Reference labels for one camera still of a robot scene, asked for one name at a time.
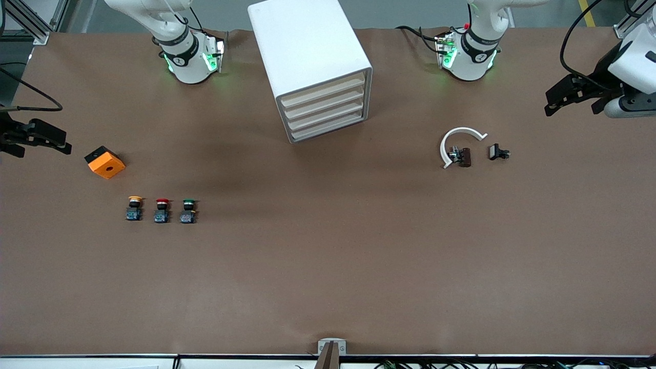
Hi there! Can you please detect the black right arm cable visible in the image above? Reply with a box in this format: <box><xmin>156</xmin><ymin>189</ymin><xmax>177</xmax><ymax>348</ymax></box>
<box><xmin>0</xmin><ymin>66</ymin><xmax>64</xmax><ymax>112</ymax></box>

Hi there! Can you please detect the brown bar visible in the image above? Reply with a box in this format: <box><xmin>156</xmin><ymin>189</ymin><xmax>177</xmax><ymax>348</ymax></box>
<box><xmin>314</xmin><ymin>341</ymin><xmax>341</xmax><ymax>369</ymax></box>

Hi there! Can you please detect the red push button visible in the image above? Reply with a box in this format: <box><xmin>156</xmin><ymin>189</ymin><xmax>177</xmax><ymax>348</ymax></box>
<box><xmin>154</xmin><ymin>197</ymin><xmax>172</xmax><ymax>224</ymax></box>

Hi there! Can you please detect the white table edge rail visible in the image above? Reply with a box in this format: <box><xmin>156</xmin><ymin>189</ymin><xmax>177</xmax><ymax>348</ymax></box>
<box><xmin>0</xmin><ymin>353</ymin><xmax>656</xmax><ymax>369</ymax></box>

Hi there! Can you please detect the yellow push button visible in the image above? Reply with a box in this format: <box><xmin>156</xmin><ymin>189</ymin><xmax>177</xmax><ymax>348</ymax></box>
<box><xmin>126</xmin><ymin>195</ymin><xmax>145</xmax><ymax>222</ymax></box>

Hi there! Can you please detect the white curved plastic piece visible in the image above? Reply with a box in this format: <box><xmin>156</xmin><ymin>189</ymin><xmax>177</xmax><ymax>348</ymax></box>
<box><xmin>440</xmin><ymin>127</ymin><xmax>488</xmax><ymax>170</ymax></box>

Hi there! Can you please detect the brown electrical component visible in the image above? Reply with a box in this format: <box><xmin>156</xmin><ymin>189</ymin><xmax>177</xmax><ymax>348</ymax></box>
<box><xmin>448</xmin><ymin>146</ymin><xmax>472</xmax><ymax>168</ymax></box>

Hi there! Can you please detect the orange box with hole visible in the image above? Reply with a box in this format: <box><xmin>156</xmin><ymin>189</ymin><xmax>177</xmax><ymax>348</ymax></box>
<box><xmin>85</xmin><ymin>146</ymin><xmax>126</xmax><ymax>180</ymax></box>

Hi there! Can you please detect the green push button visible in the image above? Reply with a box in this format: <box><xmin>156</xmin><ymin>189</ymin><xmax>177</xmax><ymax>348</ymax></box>
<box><xmin>179</xmin><ymin>199</ymin><xmax>199</xmax><ymax>224</ymax></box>

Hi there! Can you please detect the black base cable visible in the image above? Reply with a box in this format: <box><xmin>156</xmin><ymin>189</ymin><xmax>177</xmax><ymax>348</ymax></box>
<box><xmin>396</xmin><ymin>25</ymin><xmax>446</xmax><ymax>54</ymax></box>

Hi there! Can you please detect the aluminium frame profile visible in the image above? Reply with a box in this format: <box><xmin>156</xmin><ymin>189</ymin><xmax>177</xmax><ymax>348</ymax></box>
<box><xmin>614</xmin><ymin>0</ymin><xmax>652</xmax><ymax>39</ymax></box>
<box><xmin>0</xmin><ymin>0</ymin><xmax>70</xmax><ymax>46</ymax></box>

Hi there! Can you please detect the grey metal bracket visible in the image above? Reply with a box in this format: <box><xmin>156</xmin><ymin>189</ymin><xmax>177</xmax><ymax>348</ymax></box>
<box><xmin>317</xmin><ymin>338</ymin><xmax>347</xmax><ymax>356</ymax></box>

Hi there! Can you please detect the white drawer cabinet housing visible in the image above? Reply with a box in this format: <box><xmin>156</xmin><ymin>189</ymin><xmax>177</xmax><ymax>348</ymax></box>
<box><xmin>248</xmin><ymin>0</ymin><xmax>373</xmax><ymax>144</ymax></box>

